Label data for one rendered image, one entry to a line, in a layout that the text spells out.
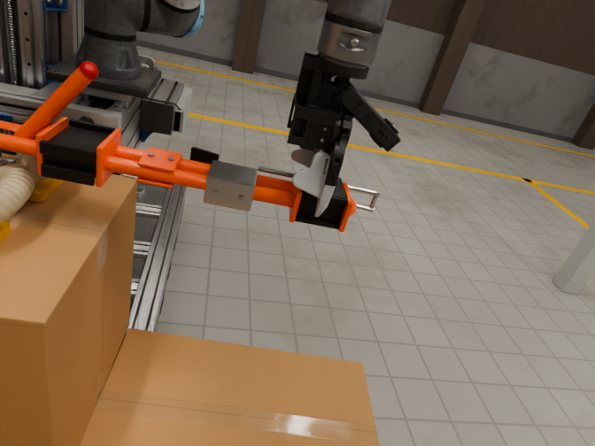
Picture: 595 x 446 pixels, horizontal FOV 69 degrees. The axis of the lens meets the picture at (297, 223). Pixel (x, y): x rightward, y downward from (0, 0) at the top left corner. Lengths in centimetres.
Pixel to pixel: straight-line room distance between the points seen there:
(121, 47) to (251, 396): 87
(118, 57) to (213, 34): 546
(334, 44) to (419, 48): 655
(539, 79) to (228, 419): 765
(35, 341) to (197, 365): 52
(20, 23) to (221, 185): 85
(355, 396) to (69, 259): 72
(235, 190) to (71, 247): 26
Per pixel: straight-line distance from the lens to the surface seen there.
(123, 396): 102
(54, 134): 69
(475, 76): 759
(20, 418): 75
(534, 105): 830
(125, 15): 117
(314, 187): 60
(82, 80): 64
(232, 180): 62
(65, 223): 76
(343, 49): 57
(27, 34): 134
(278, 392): 105
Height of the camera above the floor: 136
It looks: 29 degrees down
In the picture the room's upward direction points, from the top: 16 degrees clockwise
